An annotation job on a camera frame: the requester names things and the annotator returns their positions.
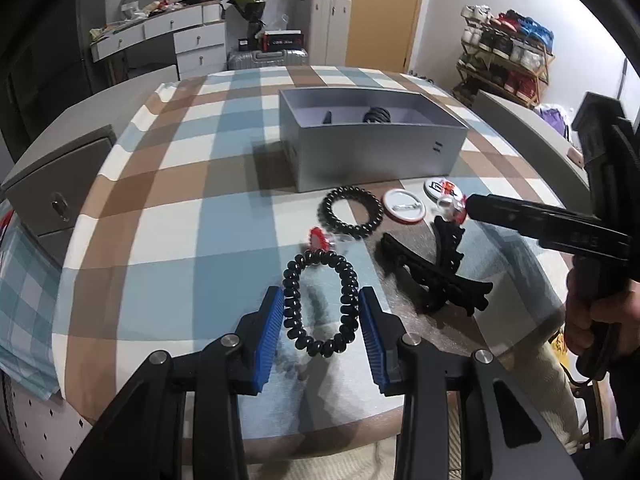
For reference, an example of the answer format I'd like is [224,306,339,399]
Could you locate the black bead bracelet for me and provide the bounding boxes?
[319,185,385,240]

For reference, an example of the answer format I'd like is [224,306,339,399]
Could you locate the black bouquet wrap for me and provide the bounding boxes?
[228,0,266,41]

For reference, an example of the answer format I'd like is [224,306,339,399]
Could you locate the black red shoebox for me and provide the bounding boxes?
[260,30,304,53]

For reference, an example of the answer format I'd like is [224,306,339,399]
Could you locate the grey nightstand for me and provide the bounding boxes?
[1,65,178,266]

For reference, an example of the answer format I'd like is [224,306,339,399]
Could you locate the purple bag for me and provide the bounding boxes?
[535,104,570,140]

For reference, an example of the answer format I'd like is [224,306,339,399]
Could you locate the wooden door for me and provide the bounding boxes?
[346,0,422,73]

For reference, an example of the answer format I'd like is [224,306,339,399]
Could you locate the black spiral hair tie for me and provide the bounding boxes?
[281,248,362,360]

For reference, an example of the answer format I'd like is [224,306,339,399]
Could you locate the grey cardboard box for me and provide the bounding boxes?
[279,87,469,192]

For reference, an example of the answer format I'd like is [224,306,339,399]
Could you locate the beige upright suitcase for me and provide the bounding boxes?
[294,0,352,66]

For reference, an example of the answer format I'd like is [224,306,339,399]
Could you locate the wooden shoe rack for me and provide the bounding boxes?
[452,6,554,108]

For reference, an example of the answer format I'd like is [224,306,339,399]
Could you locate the large black hair claw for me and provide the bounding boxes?
[380,216,494,316]

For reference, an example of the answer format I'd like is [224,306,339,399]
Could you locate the white red-rimmed pin badge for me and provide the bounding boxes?
[382,188,426,224]

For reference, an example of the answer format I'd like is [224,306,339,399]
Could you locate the plaid bed sheet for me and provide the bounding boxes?
[52,66,577,441]

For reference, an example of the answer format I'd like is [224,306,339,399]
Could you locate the grey padded footboard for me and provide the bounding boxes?
[473,90,589,196]

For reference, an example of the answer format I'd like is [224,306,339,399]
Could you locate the black oval hair claw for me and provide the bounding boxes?
[362,106,392,124]

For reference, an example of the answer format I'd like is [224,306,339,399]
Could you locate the silver suitcase lying flat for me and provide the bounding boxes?
[227,50,309,70]

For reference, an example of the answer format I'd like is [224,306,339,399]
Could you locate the white dresser desk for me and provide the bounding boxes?
[91,1,227,82]

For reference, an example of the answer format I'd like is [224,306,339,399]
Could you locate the white red printed badge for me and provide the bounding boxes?
[423,177,464,203]

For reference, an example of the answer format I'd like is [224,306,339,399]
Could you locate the person's right hand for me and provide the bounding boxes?
[565,266,639,356]

